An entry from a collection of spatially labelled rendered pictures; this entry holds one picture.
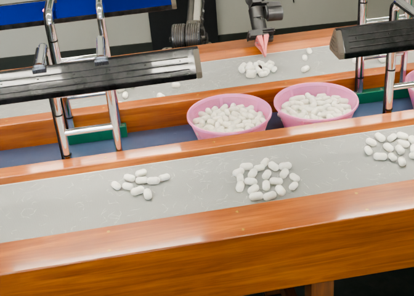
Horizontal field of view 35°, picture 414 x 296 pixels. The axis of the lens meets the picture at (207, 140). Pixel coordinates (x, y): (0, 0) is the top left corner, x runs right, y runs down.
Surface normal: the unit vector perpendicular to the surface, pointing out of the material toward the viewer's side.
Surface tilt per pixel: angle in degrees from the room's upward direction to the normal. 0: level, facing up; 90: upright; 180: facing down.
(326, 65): 0
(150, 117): 90
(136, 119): 90
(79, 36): 90
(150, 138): 0
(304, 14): 90
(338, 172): 0
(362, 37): 58
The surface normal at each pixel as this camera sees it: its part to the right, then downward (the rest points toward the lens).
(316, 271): 0.15, 0.48
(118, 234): -0.07, -0.86
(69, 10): 0.09, -0.05
